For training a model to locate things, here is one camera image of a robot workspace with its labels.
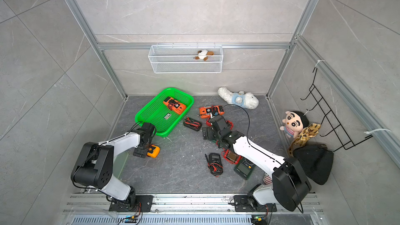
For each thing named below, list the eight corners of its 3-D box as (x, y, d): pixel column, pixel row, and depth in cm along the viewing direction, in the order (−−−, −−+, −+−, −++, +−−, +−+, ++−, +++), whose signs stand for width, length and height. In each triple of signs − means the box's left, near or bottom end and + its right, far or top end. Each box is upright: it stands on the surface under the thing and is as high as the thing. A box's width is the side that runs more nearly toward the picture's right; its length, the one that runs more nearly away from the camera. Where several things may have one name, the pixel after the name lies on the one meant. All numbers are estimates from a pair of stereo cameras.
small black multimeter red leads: (209, 178, 83) (210, 175, 79) (205, 157, 91) (206, 153, 86) (223, 175, 84) (224, 172, 80) (218, 155, 91) (219, 151, 87)
